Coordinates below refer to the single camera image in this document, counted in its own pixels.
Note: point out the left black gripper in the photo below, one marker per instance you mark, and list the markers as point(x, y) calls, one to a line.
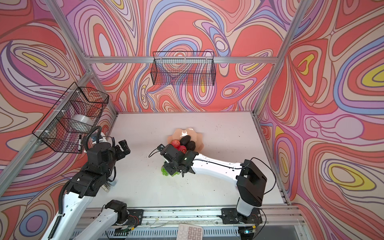
point(124, 146)

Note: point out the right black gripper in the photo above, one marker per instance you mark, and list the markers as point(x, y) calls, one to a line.
point(167, 166)

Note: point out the red apple front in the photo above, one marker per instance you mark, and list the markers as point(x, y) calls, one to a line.
point(182, 149)

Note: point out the red apple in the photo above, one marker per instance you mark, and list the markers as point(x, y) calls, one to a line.
point(175, 143)
point(182, 149)

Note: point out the dark avocado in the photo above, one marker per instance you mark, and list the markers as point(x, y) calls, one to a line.
point(191, 146)
point(185, 140)

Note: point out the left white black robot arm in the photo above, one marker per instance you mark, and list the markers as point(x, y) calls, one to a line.
point(78, 192)

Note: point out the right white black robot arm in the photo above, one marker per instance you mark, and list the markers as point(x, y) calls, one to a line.
point(246, 177)

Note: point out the peach scalloped fruit bowl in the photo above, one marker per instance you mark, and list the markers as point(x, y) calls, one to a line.
point(196, 137)

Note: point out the black marker in basket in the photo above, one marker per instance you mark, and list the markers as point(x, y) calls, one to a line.
point(80, 143)

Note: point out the silver tape roll in basket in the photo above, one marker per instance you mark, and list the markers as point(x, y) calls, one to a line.
point(81, 123)

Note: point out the white pink calculator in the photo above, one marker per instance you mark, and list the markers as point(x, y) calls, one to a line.
point(189, 232)

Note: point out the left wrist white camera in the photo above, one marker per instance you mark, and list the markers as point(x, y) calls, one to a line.
point(94, 137)

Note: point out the left black wire basket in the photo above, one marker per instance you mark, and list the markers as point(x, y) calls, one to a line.
point(75, 113)

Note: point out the black wire basket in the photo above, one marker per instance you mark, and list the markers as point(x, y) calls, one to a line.
point(183, 68)
point(75, 113)

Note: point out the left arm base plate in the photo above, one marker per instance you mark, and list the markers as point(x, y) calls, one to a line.
point(132, 217)

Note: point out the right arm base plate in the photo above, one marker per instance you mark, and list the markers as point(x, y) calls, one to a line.
point(231, 216)

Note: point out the back black wire basket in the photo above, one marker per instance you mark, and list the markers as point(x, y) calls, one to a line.
point(183, 68)

